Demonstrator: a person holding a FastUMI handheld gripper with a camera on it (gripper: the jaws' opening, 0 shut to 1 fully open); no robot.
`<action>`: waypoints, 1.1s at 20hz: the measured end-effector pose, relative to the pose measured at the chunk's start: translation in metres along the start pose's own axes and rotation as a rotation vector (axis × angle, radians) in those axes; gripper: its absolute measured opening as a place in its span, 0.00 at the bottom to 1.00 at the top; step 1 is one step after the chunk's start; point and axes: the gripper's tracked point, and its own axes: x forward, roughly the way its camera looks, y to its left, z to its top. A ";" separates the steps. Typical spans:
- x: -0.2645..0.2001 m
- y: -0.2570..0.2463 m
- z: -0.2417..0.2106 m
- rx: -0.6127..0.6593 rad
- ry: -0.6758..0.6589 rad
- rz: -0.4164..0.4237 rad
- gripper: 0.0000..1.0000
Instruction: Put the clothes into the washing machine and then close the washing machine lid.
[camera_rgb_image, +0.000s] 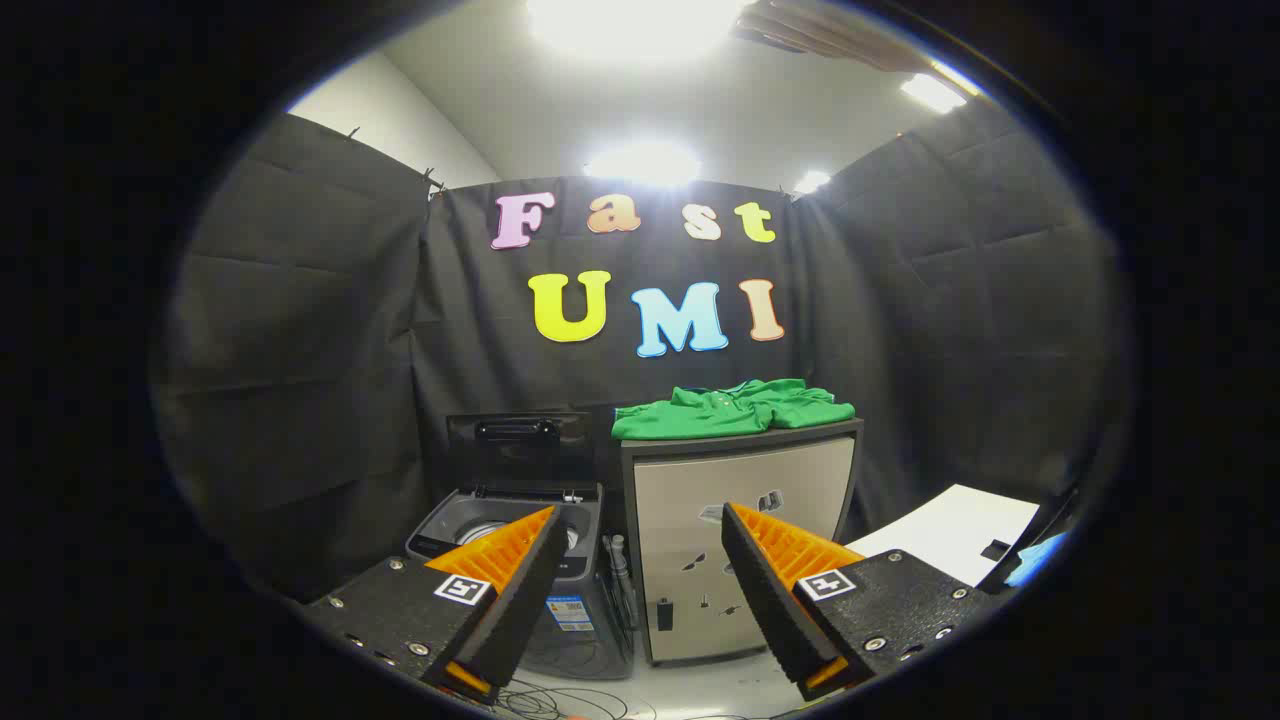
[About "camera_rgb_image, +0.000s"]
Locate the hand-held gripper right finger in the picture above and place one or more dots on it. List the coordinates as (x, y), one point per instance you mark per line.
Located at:
(770, 610)

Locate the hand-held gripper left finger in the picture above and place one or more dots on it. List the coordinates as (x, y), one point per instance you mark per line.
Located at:
(520, 610)

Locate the grey washing machine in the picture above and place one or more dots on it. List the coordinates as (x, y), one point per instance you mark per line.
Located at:
(590, 520)

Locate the green polo shirt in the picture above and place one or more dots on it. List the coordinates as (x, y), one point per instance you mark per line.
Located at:
(720, 415)

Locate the grey cabinet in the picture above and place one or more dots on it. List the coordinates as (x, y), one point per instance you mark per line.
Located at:
(680, 520)

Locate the white board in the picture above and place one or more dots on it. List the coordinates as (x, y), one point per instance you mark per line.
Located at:
(960, 520)

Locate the small black object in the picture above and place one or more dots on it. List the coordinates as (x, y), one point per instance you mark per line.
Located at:
(995, 549)

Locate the blue object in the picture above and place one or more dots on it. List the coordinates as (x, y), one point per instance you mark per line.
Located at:
(1035, 555)

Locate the black backdrop cloth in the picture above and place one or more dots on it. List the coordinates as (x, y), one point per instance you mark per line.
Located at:
(320, 350)

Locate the small ceiling light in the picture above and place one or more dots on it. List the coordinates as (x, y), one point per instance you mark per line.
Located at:
(812, 181)

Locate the round ceiling light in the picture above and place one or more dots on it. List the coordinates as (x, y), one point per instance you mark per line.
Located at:
(640, 162)

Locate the rectangular ceiling light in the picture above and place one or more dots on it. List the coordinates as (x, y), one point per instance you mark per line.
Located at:
(932, 92)

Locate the large ceiling light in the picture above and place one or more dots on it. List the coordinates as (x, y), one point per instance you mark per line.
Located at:
(630, 25)

